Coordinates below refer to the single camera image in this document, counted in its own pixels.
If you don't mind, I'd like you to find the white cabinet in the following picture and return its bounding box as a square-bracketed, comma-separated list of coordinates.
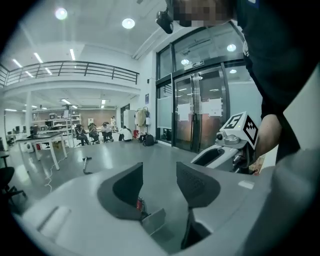
[123, 109, 136, 131]

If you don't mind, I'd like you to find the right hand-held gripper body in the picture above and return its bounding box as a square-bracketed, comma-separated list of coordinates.
[190, 111, 260, 175]

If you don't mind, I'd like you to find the black backpack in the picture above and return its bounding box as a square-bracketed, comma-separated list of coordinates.
[142, 133, 156, 147]

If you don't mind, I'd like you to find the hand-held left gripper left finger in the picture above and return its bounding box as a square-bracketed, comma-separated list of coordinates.
[97, 162, 151, 221]

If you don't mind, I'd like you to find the person's black shirt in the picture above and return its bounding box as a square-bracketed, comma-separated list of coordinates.
[234, 0, 320, 163]

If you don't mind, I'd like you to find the metal tube with black end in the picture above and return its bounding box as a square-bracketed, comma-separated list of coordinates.
[82, 156, 93, 175]

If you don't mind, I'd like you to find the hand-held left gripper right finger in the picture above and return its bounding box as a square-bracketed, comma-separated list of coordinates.
[176, 161, 222, 209]

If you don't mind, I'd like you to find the white paper sheet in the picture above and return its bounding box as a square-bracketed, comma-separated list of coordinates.
[176, 102, 192, 123]
[201, 97, 223, 118]

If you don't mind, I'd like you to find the coat rack with coats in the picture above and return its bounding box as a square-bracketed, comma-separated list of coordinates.
[134, 106, 151, 141]

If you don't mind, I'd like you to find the black balcony railing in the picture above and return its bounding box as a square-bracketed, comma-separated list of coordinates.
[0, 60, 140, 88]

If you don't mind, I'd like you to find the white storage shelf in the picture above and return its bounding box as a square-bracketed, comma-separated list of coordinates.
[31, 109, 82, 137]

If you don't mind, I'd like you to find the white floor cable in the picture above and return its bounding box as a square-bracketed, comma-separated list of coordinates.
[44, 152, 68, 194]

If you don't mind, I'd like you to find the glass double door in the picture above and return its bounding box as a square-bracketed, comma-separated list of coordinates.
[173, 65, 230, 154]

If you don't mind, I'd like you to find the black office chair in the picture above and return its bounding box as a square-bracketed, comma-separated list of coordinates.
[0, 151, 28, 207]

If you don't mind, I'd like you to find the black head-worn camera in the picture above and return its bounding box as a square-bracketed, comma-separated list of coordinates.
[155, 0, 175, 35]

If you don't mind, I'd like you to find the round ceiling light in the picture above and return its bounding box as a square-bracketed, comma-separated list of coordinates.
[54, 7, 69, 21]
[121, 17, 136, 30]

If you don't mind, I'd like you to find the black-topped white table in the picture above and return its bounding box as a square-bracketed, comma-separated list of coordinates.
[15, 131, 68, 173]

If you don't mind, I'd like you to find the person's right forearm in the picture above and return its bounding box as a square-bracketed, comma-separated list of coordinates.
[255, 113, 283, 158]

